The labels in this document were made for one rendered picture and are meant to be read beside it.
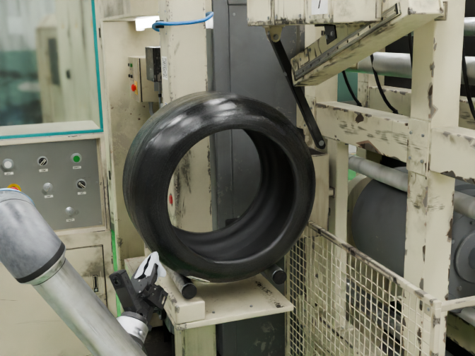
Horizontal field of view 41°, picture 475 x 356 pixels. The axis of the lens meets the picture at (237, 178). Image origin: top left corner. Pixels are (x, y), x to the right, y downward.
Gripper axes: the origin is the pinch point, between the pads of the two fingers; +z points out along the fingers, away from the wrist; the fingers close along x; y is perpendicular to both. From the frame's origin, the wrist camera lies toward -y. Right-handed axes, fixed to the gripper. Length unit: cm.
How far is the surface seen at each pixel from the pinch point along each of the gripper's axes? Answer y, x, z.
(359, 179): 74, 13, 85
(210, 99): -16.5, 21.1, 36.8
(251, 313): 36.0, 8.5, 1.5
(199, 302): 21.2, 1.2, -2.7
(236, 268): 21.8, 11.1, 7.6
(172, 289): 19.8, -10.6, 2.7
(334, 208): 56, 17, 55
